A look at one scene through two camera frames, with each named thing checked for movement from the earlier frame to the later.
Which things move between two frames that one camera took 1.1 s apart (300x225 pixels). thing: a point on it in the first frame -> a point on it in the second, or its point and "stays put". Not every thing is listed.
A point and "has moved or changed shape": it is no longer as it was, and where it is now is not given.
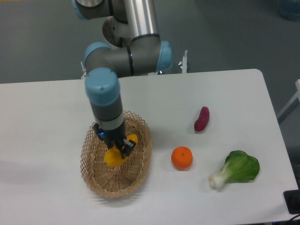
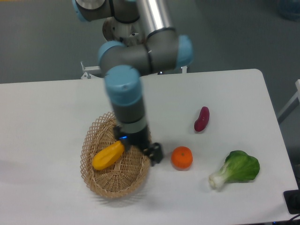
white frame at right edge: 292,103 stays put
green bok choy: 238,167 stays put
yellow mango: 114,156 has moved or changed shape
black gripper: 113,137 -> 141,139
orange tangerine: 182,158 stays put
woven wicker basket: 117,181 stays put
